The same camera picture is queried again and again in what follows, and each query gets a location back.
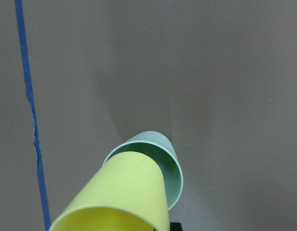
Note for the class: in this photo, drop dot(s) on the green plastic cup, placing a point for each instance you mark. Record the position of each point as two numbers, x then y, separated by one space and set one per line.
159 148

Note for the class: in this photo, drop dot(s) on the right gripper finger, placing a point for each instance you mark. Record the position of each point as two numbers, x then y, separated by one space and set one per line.
175 226

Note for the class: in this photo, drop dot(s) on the yellow plastic cup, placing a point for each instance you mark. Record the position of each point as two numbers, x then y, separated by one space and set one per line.
126 194

